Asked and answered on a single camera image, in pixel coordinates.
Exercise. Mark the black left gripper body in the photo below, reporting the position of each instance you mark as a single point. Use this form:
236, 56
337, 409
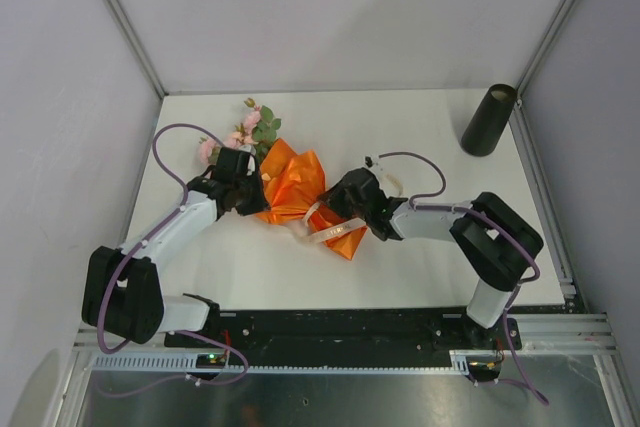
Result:
250, 199

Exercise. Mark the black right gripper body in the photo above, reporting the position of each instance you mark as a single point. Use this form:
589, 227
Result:
341, 199

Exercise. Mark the orange flower bouquet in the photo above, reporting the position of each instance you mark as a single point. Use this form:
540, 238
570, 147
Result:
292, 181

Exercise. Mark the cream printed ribbon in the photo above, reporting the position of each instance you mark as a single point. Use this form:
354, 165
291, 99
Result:
303, 233

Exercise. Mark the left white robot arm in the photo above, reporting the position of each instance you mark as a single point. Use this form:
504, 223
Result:
123, 294

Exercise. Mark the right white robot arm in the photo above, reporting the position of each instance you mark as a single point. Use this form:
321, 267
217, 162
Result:
500, 246

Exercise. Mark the black cylindrical vase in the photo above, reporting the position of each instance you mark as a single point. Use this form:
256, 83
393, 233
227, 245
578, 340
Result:
489, 121

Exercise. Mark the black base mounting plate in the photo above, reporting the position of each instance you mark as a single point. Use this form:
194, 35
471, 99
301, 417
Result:
369, 337

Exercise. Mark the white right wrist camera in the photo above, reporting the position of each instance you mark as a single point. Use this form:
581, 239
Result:
372, 163

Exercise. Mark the grey slotted cable duct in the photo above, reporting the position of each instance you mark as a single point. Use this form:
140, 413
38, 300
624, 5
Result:
177, 363

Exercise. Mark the aluminium frame rail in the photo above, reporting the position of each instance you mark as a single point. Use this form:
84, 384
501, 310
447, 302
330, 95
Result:
132, 40

